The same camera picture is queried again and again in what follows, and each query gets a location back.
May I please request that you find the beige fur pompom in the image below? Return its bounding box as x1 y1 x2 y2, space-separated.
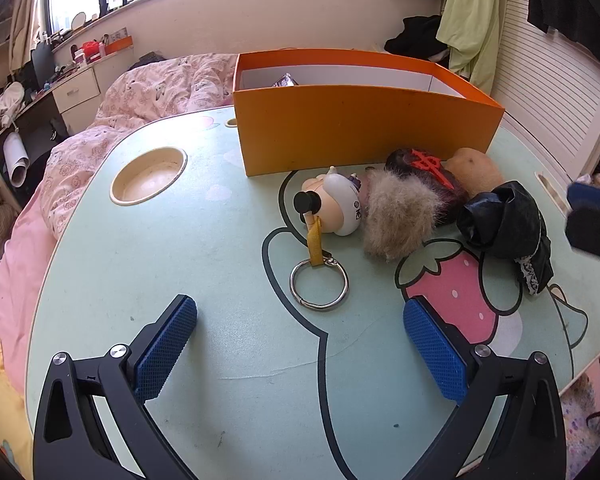
362 167 451 261

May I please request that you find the beige side curtain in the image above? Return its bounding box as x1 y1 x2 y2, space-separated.
7 0 43 73

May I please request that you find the pile of black clothes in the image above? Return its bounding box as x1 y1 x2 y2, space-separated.
384 14 451 66

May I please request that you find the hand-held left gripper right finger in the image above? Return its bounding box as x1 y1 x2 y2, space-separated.
402 295 567 480

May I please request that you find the black lace cloth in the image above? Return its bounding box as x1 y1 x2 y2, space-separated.
456 180 554 297

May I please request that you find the orange tray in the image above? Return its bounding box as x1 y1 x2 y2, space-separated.
104 36 133 56

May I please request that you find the pink bed sheet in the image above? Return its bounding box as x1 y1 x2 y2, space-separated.
0 175 56 396

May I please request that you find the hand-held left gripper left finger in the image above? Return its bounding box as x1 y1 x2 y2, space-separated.
32 294 199 480

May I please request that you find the white paper roll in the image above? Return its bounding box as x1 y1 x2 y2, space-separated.
2 130 31 186

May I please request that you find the black monitor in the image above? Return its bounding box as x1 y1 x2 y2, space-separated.
30 42 56 91

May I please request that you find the white louvered cabinet door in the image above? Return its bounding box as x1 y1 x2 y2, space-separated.
490 0 600 176

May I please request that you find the white cloth bundle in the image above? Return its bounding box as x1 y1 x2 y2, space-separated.
0 82 26 133

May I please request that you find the orange cardboard box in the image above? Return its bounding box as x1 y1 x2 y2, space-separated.
231 49 506 177

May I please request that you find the dark grey cloth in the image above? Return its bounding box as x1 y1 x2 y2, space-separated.
130 51 166 68

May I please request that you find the dark plush with red character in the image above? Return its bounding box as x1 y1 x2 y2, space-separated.
384 147 471 223

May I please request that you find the floral printed blanket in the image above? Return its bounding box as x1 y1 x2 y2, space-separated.
562 355 600 480

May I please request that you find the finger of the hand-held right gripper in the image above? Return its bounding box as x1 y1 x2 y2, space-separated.
564 181 600 262

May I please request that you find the brown plush ball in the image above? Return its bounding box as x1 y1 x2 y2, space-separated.
445 147 506 196

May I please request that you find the cream drawer cabinet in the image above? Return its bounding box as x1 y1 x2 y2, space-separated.
52 62 131 136

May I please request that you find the green cartoon desktop table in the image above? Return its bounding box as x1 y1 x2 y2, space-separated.
25 102 600 480

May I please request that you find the pink floral quilt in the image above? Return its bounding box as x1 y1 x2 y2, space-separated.
42 52 238 241

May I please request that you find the black hanging garment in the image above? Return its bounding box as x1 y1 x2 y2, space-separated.
527 0 600 71

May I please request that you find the green hanging cloth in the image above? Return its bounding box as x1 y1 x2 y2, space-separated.
436 0 501 96

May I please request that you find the pig figurine keychain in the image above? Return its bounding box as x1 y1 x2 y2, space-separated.
289 166 367 314

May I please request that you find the yellow cloth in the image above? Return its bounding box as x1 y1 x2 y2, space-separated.
0 337 33 480

